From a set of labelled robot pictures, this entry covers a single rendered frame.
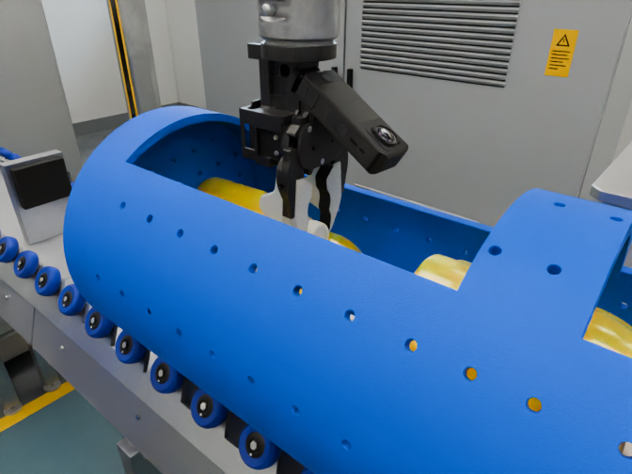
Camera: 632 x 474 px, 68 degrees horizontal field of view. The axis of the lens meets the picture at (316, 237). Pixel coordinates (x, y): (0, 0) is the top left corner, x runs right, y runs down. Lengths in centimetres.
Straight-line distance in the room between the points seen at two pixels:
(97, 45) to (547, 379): 510
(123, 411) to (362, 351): 46
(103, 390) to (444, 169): 167
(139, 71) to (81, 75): 396
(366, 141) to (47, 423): 174
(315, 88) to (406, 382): 27
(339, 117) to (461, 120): 159
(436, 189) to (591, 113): 66
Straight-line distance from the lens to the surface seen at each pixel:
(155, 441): 65
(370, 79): 220
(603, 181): 66
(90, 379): 76
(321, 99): 44
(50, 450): 191
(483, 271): 28
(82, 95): 518
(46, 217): 102
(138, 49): 121
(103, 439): 187
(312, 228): 51
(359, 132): 42
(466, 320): 27
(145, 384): 64
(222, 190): 59
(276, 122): 46
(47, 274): 81
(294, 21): 44
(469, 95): 198
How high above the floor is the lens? 136
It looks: 29 degrees down
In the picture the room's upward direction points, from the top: straight up
